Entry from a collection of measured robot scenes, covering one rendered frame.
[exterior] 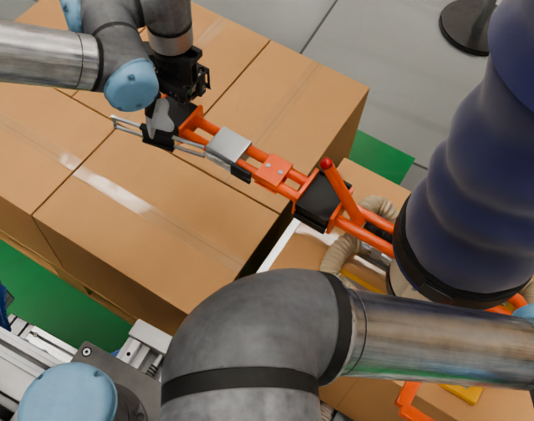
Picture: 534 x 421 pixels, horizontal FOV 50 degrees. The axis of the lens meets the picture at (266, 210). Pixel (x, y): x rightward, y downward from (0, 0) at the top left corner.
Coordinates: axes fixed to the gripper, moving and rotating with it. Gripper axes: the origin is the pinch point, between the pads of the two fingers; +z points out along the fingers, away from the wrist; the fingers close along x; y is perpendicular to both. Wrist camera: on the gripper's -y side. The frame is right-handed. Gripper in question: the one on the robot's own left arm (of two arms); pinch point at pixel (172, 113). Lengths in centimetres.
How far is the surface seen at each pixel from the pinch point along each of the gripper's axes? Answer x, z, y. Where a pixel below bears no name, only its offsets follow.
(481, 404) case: -13, 15, 78
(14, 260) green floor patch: -24, 110, -68
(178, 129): -2.7, -0.1, 3.5
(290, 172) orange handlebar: 1.9, 1.0, 26.8
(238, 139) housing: 2.2, 0.3, 14.6
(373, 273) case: -1, 15, 50
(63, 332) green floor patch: -35, 110, -34
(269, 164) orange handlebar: 0.7, 0.1, 22.7
